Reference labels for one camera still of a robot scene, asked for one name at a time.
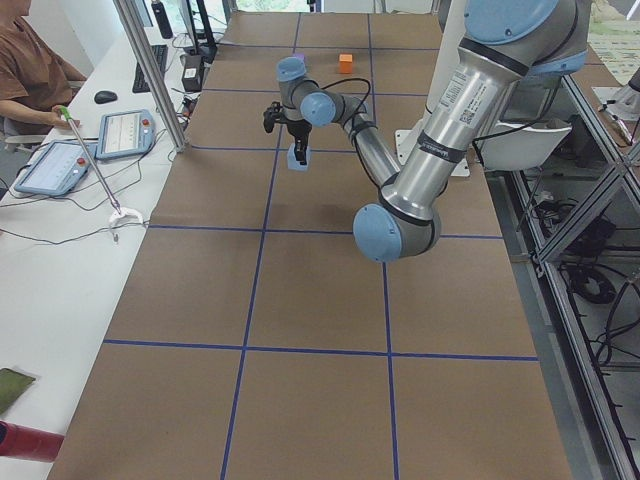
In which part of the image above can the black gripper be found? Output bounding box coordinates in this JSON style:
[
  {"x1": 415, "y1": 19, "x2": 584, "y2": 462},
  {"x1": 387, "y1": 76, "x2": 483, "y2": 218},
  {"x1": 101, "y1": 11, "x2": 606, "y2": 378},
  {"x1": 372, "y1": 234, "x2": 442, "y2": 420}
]
[{"x1": 286, "y1": 119, "x2": 312, "y2": 166}]

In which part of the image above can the light blue foam block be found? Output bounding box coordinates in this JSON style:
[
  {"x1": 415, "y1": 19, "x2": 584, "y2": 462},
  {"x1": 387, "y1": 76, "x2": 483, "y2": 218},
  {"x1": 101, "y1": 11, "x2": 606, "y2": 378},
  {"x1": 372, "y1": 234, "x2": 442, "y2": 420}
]
[{"x1": 287, "y1": 144, "x2": 311, "y2": 172}]

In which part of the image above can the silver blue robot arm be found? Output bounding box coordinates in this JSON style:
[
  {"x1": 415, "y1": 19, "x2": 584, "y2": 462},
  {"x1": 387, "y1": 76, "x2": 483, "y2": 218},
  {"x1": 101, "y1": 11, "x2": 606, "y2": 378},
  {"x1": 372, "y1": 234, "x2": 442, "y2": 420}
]
[{"x1": 263, "y1": 1, "x2": 591, "y2": 262}]

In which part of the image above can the orange foam block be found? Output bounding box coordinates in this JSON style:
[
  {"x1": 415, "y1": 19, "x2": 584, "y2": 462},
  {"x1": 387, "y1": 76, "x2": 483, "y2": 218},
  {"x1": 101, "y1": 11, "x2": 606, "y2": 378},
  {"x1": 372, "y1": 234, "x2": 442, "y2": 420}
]
[{"x1": 338, "y1": 53, "x2": 354, "y2": 75}]

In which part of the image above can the black power adapter box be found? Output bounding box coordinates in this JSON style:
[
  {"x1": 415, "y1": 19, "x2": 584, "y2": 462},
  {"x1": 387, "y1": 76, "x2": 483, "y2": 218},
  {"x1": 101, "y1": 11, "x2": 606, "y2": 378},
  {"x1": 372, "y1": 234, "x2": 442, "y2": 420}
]
[{"x1": 181, "y1": 55, "x2": 204, "y2": 92}]

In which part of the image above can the black monitor stand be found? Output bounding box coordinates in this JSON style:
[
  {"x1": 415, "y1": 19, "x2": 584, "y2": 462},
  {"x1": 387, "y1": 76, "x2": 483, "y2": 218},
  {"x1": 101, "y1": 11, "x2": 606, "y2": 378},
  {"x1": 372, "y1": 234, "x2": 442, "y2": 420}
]
[{"x1": 179, "y1": 0, "x2": 218, "y2": 64}]

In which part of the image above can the black keyboard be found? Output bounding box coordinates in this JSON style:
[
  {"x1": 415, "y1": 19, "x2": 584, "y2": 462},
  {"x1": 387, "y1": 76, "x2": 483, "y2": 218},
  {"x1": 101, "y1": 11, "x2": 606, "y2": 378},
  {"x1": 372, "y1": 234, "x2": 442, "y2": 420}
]
[{"x1": 131, "y1": 43, "x2": 169, "y2": 95}]

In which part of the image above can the far blue teach pendant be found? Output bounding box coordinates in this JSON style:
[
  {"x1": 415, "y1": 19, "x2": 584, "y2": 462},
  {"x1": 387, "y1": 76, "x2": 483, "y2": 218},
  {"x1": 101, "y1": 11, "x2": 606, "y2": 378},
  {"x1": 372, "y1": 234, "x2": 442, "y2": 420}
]
[{"x1": 96, "y1": 109, "x2": 155, "y2": 160}]

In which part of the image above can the blue teach pendant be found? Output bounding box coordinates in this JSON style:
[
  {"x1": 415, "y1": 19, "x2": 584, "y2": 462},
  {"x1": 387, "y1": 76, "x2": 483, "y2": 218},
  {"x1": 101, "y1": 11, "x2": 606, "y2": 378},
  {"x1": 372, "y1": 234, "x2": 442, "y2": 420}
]
[
  {"x1": 96, "y1": 109, "x2": 155, "y2": 160},
  {"x1": 14, "y1": 141, "x2": 90, "y2": 196}
]

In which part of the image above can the black water bottle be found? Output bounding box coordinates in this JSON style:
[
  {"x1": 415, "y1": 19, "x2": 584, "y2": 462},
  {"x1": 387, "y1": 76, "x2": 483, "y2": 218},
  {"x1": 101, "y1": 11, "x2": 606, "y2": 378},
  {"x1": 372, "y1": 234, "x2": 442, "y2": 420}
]
[{"x1": 151, "y1": 0, "x2": 173, "y2": 39}]

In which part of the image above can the black computer mouse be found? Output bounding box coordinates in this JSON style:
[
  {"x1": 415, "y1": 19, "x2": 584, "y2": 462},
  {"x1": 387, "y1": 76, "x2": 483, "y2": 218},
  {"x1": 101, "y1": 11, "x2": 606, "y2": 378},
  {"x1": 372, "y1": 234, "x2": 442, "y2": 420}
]
[{"x1": 94, "y1": 90, "x2": 118, "y2": 105}]

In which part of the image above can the white plastic chair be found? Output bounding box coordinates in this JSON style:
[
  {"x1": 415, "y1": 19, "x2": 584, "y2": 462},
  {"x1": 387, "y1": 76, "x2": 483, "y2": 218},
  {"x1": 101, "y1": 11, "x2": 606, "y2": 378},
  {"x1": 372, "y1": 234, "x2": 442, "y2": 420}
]
[{"x1": 480, "y1": 119, "x2": 572, "y2": 171}]

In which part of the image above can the near blue teach pendant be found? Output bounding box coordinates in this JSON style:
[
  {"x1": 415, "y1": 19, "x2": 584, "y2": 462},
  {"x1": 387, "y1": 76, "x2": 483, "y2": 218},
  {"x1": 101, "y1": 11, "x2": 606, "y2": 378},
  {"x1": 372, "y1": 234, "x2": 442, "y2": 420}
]
[{"x1": 14, "y1": 141, "x2": 90, "y2": 196}]

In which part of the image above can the person in brown shirt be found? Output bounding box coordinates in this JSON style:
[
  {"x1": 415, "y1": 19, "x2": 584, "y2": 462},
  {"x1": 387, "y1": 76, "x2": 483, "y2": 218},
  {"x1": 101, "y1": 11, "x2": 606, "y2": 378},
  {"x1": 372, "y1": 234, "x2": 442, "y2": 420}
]
[{"x1": 1, "y1": 0, "x2": 86, "y2": 135}]

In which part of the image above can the green cloth pouch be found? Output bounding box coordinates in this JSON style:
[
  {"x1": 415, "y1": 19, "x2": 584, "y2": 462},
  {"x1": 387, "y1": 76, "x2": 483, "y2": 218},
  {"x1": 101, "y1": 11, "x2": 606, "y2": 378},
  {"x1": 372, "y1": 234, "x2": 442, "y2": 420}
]
[{"x1": 0, "y1": 368, "x2": 36, "y2": 413}]

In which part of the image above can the red cylinder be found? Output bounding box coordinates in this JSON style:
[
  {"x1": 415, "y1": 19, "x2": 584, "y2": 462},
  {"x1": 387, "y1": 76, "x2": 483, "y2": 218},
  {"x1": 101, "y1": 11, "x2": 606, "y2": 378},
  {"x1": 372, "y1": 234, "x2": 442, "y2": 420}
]
[{"x1": 1, "y1": 421, "x2": 65, "y2": 463}]

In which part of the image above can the green handled reacher grabber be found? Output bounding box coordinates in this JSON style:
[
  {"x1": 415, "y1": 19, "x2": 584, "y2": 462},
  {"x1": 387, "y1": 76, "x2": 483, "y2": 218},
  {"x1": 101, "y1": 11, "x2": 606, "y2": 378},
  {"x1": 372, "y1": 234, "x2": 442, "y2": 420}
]
[{"x1": 57, "y1": 106, "x2": 144, "y2": 243}]

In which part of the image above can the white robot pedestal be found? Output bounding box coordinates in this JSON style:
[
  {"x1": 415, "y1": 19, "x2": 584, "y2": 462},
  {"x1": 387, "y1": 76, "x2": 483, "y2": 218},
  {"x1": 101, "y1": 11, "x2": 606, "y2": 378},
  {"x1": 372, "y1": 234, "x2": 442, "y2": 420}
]
[{"x1": 393, "y1": 0, "x2": 472, "y2": 178}]

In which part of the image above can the grey aluminium frame post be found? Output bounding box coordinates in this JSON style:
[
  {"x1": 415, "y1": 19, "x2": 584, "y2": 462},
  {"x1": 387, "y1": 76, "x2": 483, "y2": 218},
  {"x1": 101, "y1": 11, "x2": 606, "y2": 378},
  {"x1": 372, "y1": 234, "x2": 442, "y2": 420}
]
[{"x1": 113, "y1": 0, "x2": 186, "y2": 153}]

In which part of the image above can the aluminium side frame rack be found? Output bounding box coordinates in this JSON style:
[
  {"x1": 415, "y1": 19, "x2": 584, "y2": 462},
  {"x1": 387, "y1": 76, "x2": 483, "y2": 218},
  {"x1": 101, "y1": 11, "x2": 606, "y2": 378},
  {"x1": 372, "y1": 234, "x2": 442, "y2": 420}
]
[{"x1": 501, "y1": 53, "x2": 639, "y2": 479}]

